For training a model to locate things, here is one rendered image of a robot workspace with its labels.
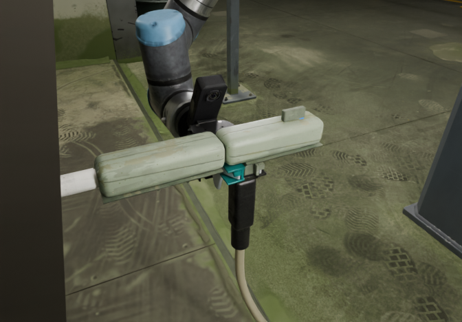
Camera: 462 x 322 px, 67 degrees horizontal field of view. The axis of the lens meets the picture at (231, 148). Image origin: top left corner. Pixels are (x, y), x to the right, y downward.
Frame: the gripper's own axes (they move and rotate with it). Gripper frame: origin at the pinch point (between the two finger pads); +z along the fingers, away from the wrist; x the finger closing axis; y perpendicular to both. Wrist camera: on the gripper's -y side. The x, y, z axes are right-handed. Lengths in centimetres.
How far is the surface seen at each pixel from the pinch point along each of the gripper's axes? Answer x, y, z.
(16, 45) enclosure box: 22.8, -20.1, 10.7
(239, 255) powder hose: -0.4, 18.1, -0.9
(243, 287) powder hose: -1.5, 26.1, -0.6
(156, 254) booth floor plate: 6, 47, -35
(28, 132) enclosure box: 23.4, -14.2, 10.5
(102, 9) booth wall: -12, 7, -210
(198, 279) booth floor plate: -1, 47, -22
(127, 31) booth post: -26, 21, -210
